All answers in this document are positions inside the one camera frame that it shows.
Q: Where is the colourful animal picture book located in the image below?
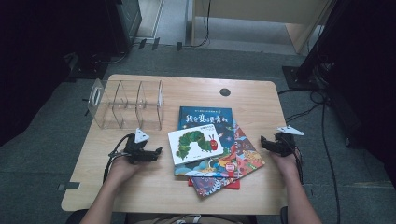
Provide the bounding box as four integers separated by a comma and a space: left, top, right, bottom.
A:
190, 119, 266, 198

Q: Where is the white cord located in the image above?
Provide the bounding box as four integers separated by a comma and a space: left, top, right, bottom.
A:
174, 214, 204, 224

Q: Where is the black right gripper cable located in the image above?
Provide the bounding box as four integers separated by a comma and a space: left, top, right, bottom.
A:
292, 145, 304, 185

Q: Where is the white caterpillar picture book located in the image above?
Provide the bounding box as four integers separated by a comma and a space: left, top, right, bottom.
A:
167, 123, 224, 166

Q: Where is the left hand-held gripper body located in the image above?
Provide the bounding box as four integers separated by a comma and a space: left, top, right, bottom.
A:
123, 127, 150, 165

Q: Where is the clear acrylic book rack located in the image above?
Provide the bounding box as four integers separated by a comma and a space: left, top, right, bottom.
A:
87, 77, 165, 131

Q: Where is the person's right hand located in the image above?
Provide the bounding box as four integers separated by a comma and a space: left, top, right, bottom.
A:
270, 148, 302, 181

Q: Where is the black floor cable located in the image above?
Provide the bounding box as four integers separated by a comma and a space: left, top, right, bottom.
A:
277, 88, 326, 124
320, 92, 342, 224

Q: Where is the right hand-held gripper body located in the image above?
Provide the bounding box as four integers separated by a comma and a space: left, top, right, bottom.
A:
274, 125, 304, 158

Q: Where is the person's left hand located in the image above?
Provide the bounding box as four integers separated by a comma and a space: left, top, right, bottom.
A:
107, 155, 144, 186

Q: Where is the dark blue monster picture book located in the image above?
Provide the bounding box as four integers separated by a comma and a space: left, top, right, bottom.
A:
173, 105, 239, 179

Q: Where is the person's dark clothing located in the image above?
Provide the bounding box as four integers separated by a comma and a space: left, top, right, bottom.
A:
64, 208, 92, 224
279, 205, 289, 224

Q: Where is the black metal stand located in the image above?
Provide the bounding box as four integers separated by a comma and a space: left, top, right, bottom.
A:
282, 0, 342, 91

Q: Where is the black cabinet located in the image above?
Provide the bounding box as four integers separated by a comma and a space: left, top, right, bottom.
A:
106, 0, 143, 55

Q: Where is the grey tape strip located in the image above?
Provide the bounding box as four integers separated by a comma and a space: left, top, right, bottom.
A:
57, 181, 81, 191

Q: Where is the black hanging cable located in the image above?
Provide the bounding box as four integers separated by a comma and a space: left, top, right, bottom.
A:
183, 0, 212, 49

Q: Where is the light wooden furniture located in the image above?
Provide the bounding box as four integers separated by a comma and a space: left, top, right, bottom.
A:
191, 0, 339, 54

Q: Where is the red picture book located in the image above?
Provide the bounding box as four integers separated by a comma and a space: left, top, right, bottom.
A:
187, 178, 241, 190

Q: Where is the dark curtain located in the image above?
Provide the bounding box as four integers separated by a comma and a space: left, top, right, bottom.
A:
0, 0, 108, 147

